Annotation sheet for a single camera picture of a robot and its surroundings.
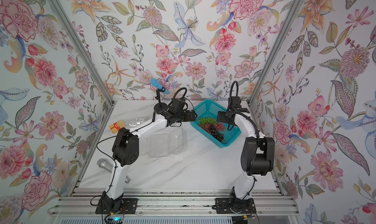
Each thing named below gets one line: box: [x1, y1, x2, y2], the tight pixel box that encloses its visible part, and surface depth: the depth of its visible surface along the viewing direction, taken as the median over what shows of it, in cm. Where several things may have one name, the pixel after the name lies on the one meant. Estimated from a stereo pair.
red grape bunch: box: [198, 122, 226, 134], surface depth 105 cm
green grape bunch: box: [197, 116, 218, 125], surface depth 108 cm
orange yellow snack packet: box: [108, 119, 126, 134], surface depth 106 cm
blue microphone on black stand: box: [150, 78, 170, 112], surface depth 110 cm
